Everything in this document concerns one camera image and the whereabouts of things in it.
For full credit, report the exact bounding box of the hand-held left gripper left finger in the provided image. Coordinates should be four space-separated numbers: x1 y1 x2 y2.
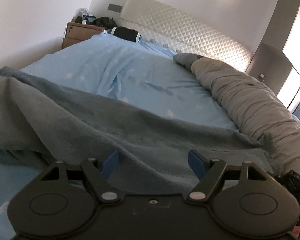
41 149 120 203

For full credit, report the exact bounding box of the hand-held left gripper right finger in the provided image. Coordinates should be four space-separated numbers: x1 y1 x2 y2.
187 149 267 202

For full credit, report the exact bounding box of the grey fleece blanket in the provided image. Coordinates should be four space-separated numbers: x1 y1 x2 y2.
0 66 280 193

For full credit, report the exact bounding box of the grey duvet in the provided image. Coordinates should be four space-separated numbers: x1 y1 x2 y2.
172 52 300 178

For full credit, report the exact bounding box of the light blue bed sheet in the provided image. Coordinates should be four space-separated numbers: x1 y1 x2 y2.
0 31 242 240

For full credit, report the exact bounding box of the grey and white wardrobe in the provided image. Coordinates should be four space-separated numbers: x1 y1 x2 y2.
245 0 300 111

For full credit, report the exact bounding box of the black and blue pillow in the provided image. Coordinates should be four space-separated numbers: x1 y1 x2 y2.
104 26 143 43

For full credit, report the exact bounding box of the cream quilted headboard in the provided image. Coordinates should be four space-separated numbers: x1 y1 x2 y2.
119 0 253 74

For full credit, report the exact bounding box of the wooden nightstand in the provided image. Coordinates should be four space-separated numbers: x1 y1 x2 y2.
62 22 107 50

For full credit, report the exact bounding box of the clear plastic bag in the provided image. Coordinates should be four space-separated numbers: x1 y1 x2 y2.
75 7 95 25

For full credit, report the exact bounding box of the grey wall switch panel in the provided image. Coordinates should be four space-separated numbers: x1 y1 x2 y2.
107 3 123 12

